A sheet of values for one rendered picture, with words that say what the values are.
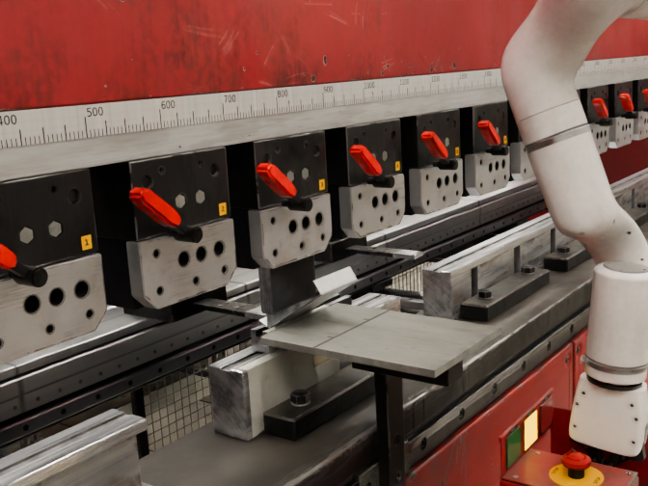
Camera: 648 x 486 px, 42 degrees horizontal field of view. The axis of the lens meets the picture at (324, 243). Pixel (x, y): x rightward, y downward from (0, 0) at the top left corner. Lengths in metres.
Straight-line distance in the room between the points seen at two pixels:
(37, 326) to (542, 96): 0.71
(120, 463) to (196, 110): 0.40
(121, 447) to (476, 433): 0.66
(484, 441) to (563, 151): 0.53
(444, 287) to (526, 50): 0.53
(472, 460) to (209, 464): 0.52
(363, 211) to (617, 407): 0.45
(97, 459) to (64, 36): 0.44
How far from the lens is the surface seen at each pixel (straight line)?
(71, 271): 0.87
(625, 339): 1.22
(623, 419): 1.27
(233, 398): 1.12
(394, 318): 1.17
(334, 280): 1.13
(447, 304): 1.56
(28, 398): 1.20
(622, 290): 1.19
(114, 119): 0.90
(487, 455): 1.49
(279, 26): 1.10
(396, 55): 1.33
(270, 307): 1.15
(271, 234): 1.08
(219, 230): 1.01
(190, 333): 1.38
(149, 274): 0.94
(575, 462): 1.22
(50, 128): 0.85
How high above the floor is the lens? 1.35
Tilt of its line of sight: 12 degrees down
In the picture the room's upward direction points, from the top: 3 degrees counter-clockwise
